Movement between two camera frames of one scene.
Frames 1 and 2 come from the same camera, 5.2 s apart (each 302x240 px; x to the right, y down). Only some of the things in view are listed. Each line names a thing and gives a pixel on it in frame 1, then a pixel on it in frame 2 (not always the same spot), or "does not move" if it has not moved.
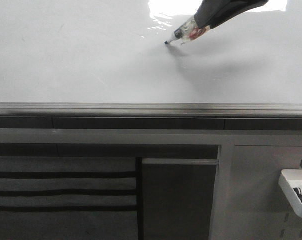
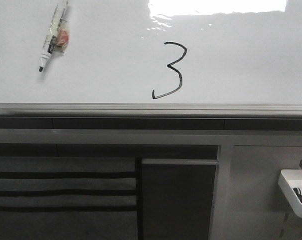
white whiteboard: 113,51 does not move
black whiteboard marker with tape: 188,31 -> 58,36
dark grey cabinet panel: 178,196 does not move
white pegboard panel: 260,209 does not move
